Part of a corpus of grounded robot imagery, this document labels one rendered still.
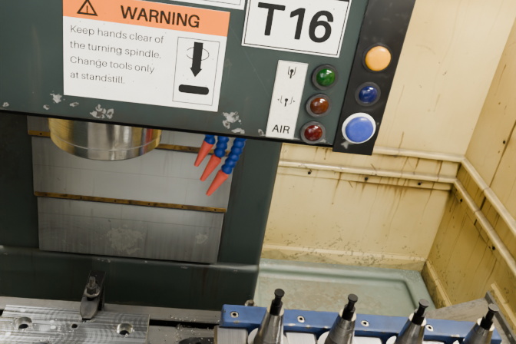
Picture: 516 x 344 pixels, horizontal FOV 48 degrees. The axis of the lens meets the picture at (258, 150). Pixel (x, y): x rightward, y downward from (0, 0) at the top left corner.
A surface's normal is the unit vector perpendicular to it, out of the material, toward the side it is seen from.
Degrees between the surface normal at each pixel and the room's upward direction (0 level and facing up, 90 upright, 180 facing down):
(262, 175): 90
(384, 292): 0
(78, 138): 90
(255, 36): 90
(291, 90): 90
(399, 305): 0
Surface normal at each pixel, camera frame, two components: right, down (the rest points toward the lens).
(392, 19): 0.06, 0.48
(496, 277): -0.99, -0.11
